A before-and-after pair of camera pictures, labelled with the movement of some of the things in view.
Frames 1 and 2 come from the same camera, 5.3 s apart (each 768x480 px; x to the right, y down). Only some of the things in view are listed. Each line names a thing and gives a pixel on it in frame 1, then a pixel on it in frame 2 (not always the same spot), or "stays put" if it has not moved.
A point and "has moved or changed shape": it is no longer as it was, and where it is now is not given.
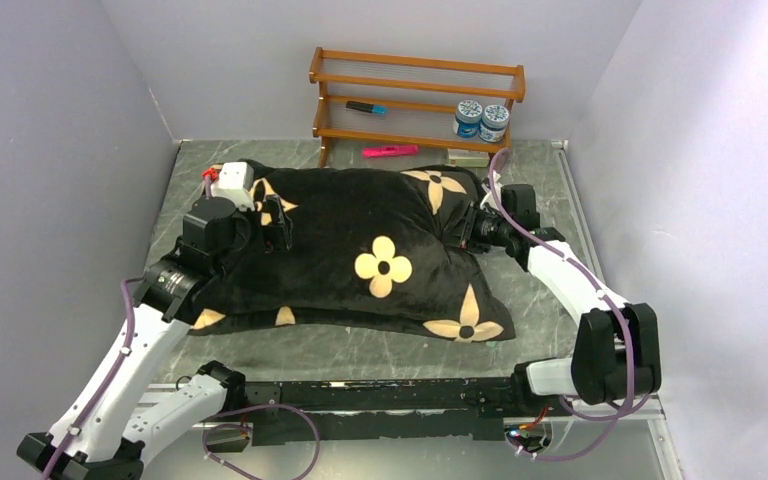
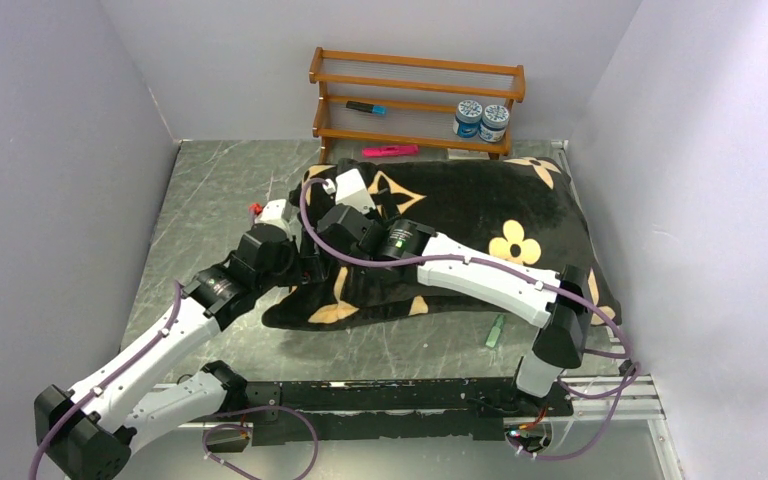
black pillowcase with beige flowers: (376, 250) has moved or changed shape
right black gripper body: (482, 228) → (371, 215)
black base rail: (387, 409) stays put
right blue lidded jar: (495, 118) stays put
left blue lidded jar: (469, 115) stays put
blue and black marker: (367, 107) stays put
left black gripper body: (242, 233) → (286, 265)
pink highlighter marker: (389, 150) stays put
